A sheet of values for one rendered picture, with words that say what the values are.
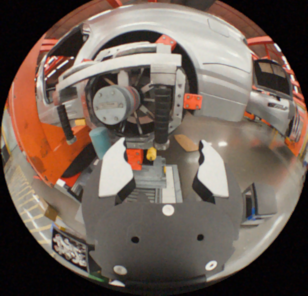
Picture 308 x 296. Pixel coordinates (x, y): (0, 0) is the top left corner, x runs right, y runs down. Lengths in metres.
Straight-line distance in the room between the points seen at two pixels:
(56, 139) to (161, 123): 0.63
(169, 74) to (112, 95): 0.18
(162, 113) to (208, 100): 0.48
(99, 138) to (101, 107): 0.15
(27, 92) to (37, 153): 0.31
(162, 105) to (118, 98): 0.15
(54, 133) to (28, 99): 0.28
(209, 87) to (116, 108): 0.54
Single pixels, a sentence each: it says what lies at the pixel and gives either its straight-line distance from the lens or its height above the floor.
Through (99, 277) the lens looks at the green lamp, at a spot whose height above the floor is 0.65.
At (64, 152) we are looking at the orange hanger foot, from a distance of 0.70.
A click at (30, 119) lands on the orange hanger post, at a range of 0.61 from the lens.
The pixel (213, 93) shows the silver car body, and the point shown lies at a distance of 0.65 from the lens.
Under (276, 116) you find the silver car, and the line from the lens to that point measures 2.42.
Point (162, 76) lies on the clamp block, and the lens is 0.19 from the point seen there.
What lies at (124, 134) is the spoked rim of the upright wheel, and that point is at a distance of 0.61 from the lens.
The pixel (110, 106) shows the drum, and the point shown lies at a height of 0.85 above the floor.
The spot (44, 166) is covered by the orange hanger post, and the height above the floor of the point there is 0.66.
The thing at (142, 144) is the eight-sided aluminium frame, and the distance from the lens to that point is 0.50.
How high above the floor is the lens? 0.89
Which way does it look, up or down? 32 degrees down
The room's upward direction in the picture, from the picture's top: straight up
